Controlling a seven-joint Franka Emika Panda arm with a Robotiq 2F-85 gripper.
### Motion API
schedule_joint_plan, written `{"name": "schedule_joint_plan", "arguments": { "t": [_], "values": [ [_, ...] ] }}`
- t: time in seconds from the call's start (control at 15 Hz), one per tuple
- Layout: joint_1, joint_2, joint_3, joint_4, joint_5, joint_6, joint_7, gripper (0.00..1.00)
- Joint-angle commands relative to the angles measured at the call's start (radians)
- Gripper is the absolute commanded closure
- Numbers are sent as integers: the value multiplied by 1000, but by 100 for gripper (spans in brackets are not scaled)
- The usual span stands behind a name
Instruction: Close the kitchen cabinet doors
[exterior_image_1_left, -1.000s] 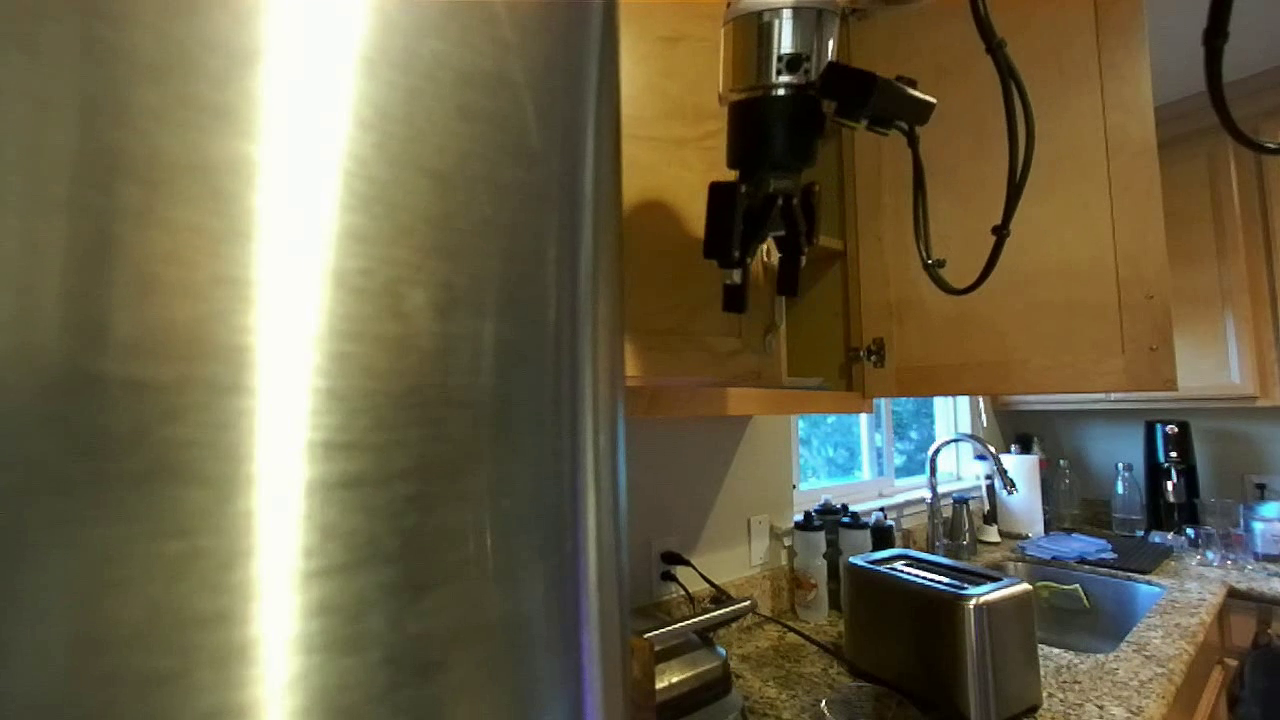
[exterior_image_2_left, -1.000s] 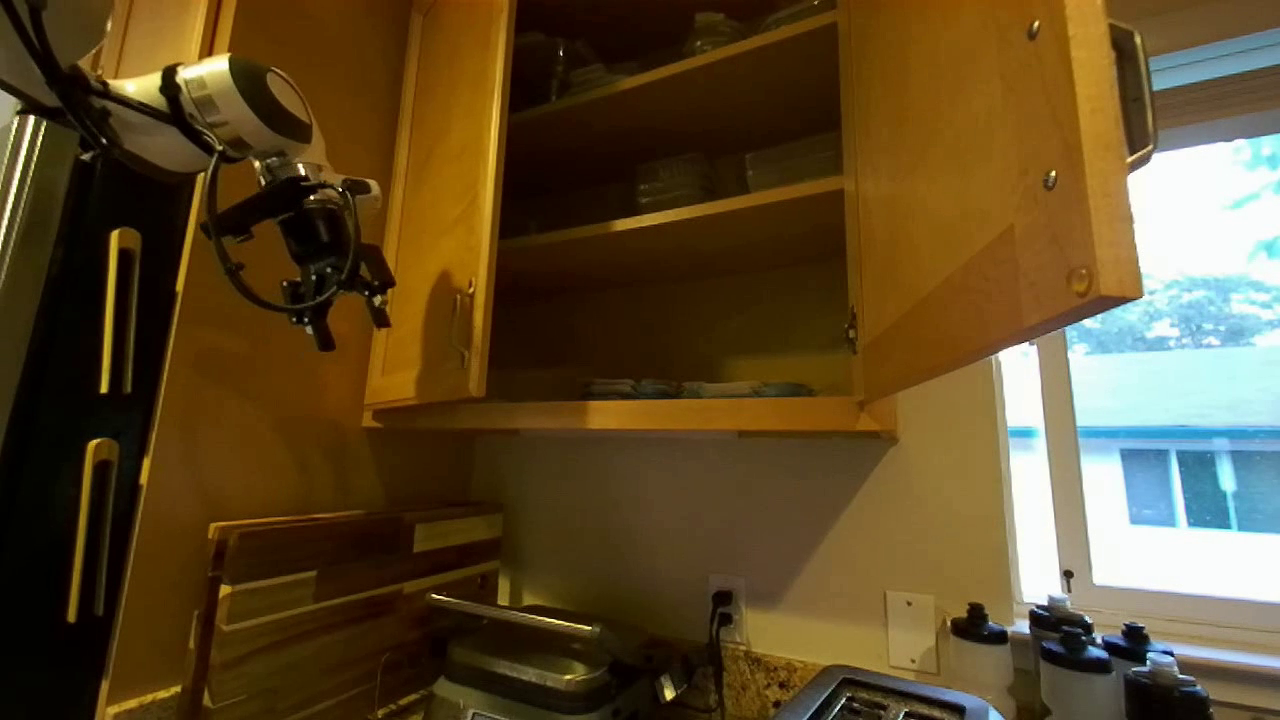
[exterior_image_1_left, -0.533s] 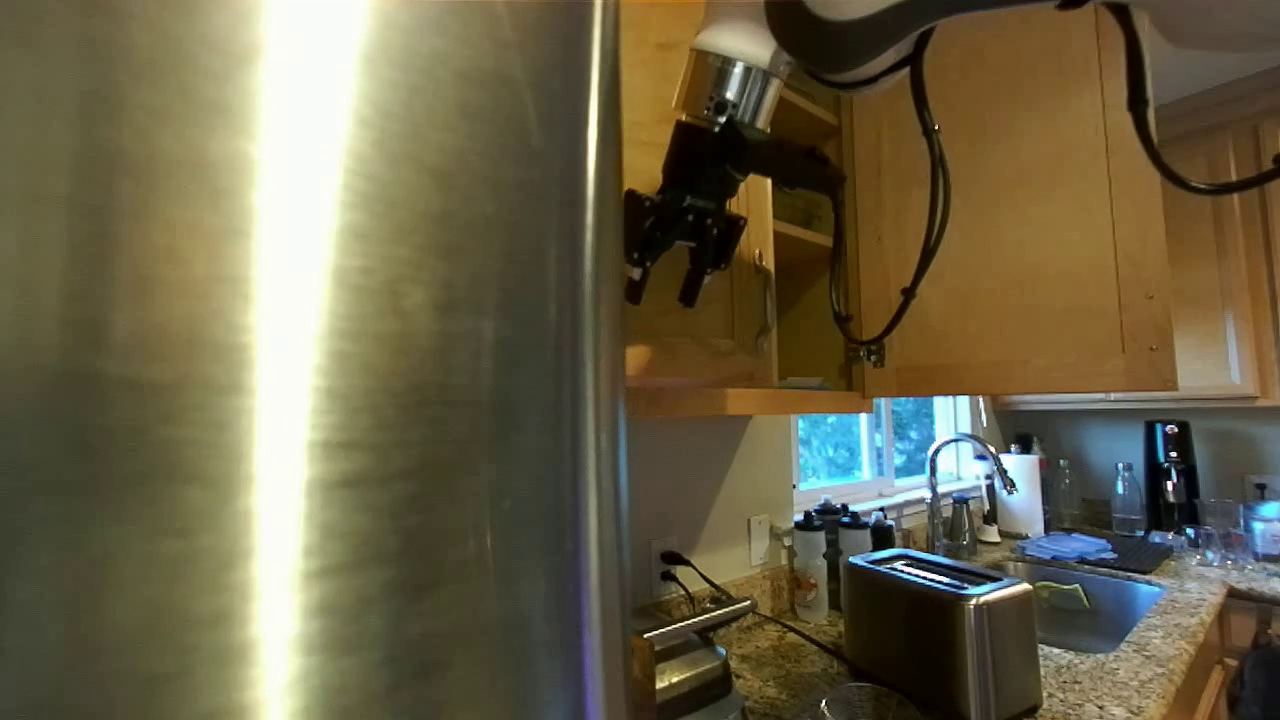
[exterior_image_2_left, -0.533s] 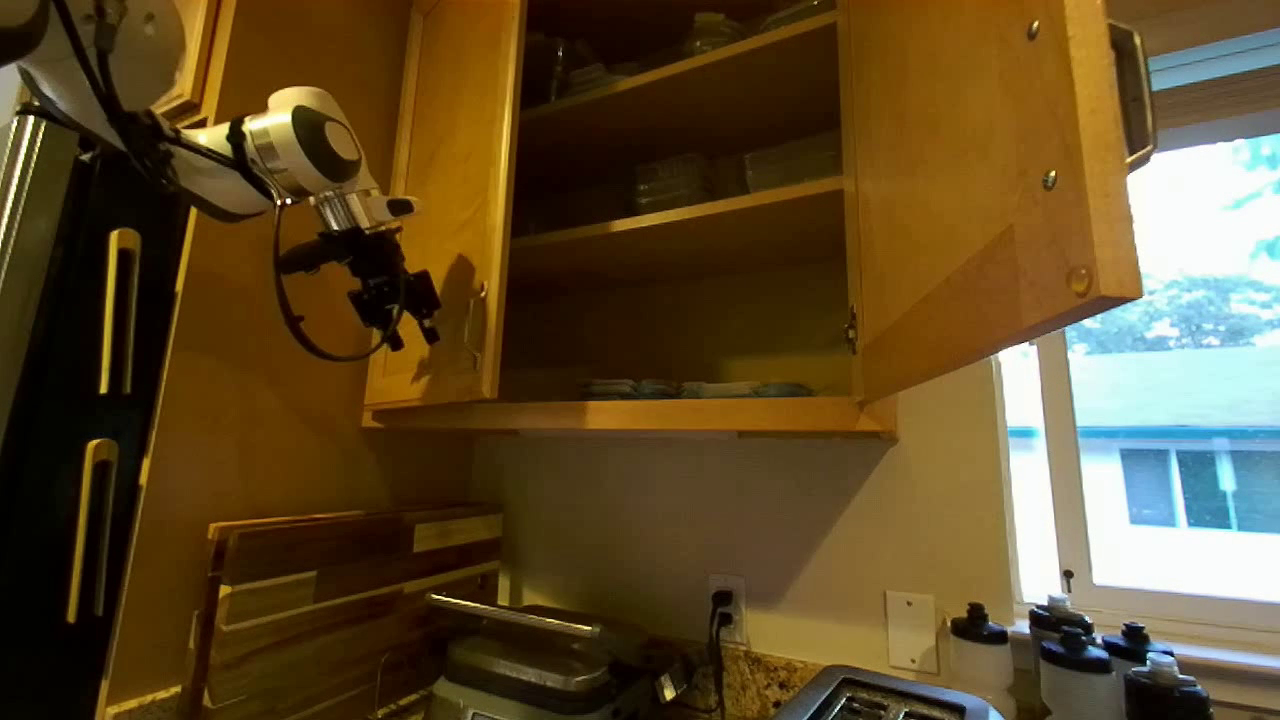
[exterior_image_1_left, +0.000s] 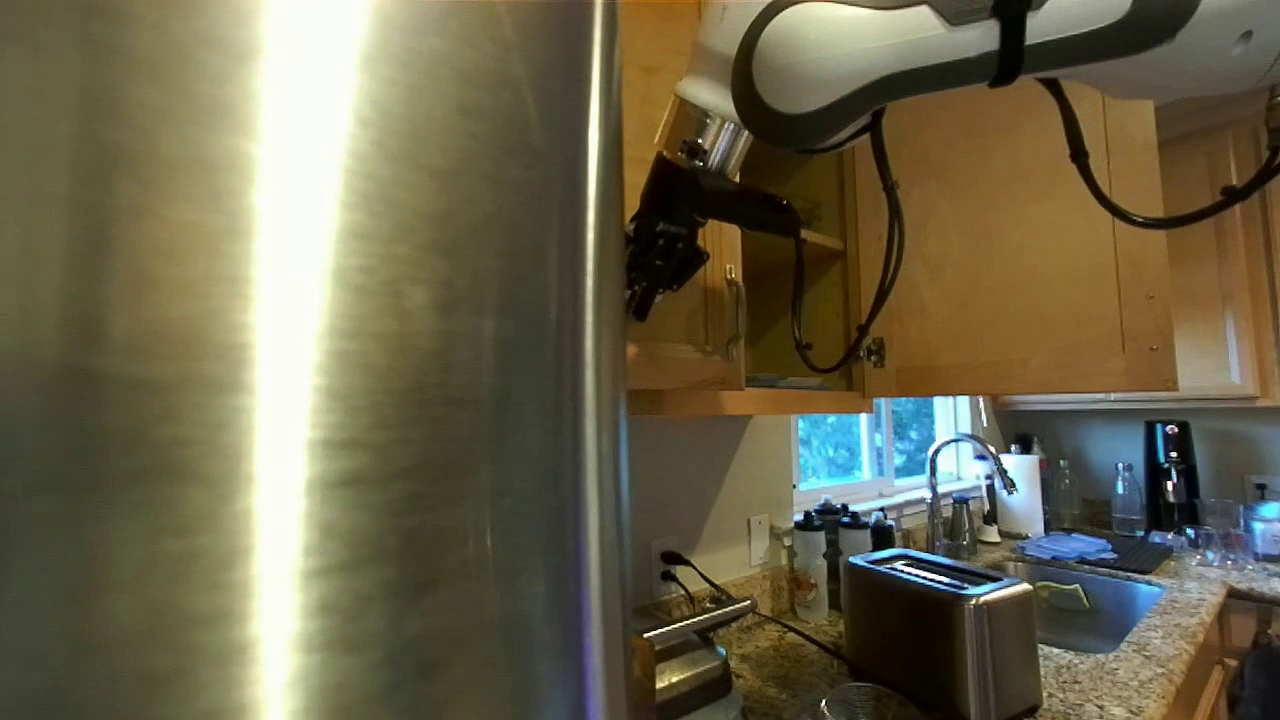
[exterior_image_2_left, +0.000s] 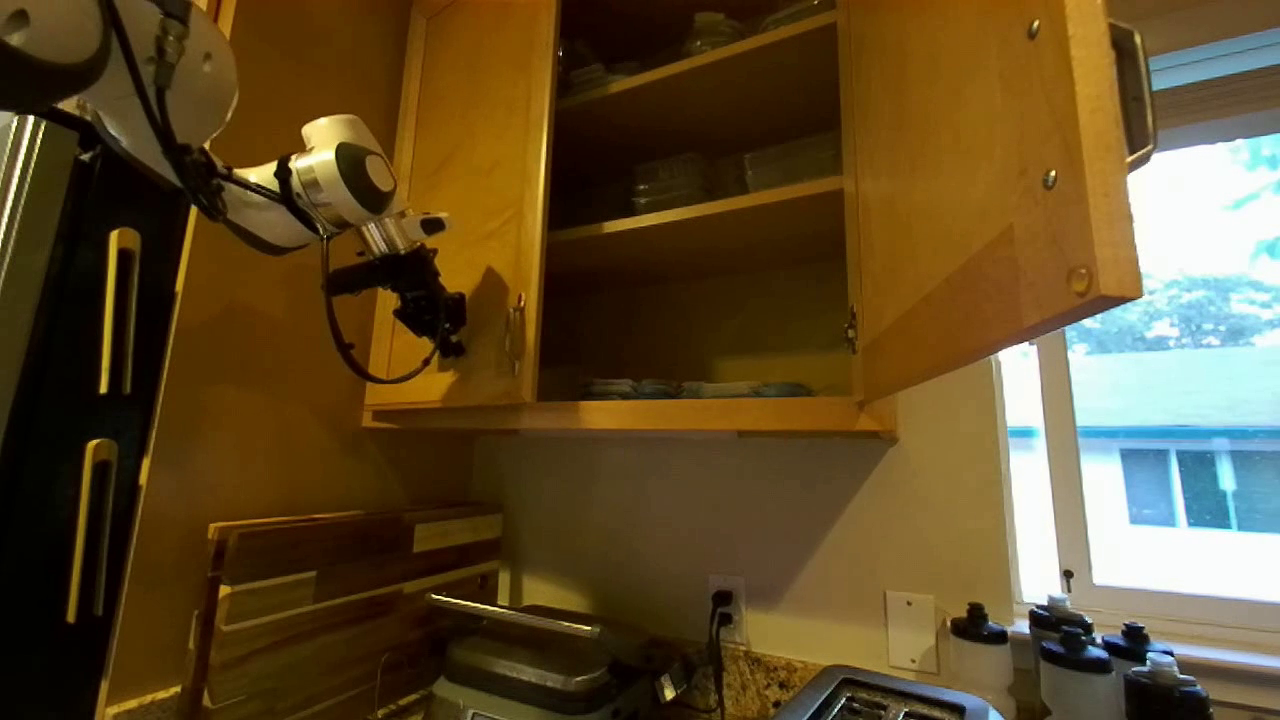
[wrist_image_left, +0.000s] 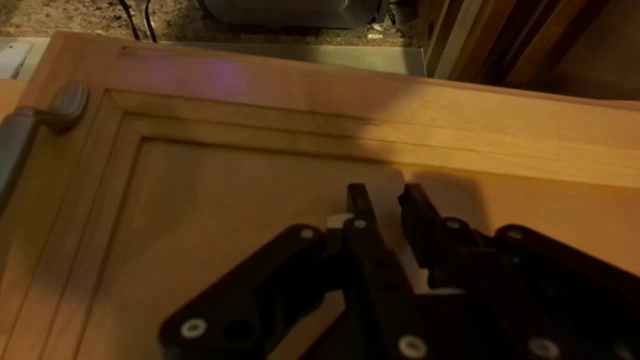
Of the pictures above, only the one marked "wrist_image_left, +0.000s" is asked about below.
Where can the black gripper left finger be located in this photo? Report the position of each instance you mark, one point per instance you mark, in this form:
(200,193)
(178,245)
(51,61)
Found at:
(301,293)

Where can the striped wooden cutting board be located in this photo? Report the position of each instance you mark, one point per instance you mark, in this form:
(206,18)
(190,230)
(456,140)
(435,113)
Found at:
(506,40)

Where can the wooden cabinet door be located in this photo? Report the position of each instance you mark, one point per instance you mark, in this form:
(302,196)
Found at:
(266,167)

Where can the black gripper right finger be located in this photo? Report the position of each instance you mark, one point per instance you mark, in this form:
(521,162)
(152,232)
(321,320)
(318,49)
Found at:
(533,300)

